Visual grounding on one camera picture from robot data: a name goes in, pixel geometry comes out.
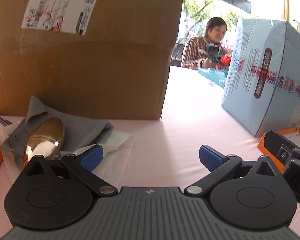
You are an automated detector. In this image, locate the orange shoebox lid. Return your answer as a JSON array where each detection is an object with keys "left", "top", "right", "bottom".
[{"left": 257, "top": 127, "right": 300, "bottom": 173}]

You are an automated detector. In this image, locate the gold shoe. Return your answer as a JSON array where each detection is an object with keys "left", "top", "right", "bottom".
[{"left": 23, "top": 118, "right": 65, "bottom": 166}]

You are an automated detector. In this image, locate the grey cloth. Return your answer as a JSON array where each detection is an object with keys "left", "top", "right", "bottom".
[{"left": 1, "top": 96, "right": 114, "bottom": 170}]

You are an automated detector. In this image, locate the white foam wrapping sheet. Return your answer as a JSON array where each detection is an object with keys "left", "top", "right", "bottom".
[{"left": 2, "top": 130, "right": 134, "bottom": 187}]

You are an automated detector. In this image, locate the light blue cardboard box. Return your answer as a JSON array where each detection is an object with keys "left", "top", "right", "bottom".
[{"left": 222, "top": 19, "right": 300, "bottom": 137}]

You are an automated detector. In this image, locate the black pen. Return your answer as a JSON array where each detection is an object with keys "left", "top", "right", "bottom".
[{"left": 0, "top": 116, "right": 12, "bottom": 126}]

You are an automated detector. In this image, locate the teal flat box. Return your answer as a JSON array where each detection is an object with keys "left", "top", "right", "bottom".
[{"left": 198, "top": 67, "right": 229, "bottom": 88}]

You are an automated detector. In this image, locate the woman in plaid jacket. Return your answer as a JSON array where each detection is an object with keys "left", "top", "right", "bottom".
[{"left": 181, "top": 17, "right": 231, "bottom": 70}]

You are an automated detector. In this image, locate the large brown cardboard box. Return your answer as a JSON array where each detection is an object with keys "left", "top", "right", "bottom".
[{"left": 0, "top": 0, "right": 183, "bottom": 120}]

